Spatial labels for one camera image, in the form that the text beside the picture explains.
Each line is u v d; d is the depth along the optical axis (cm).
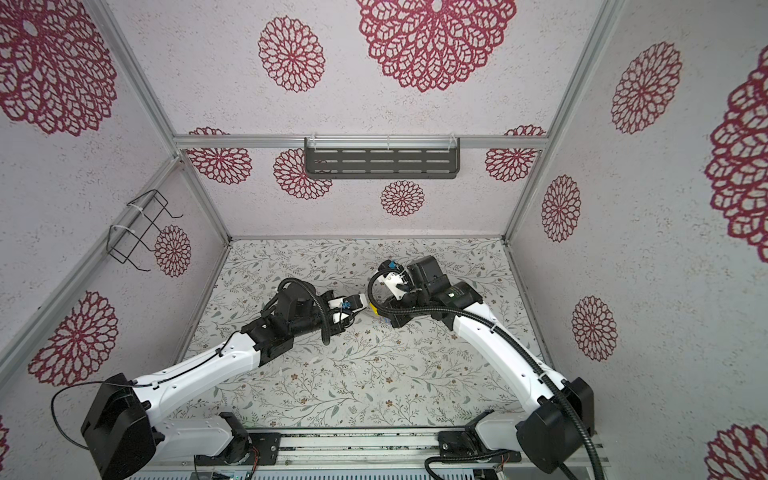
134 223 76
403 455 73
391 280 67
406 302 66
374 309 74
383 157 97
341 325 68
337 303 65
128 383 43
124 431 39
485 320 48
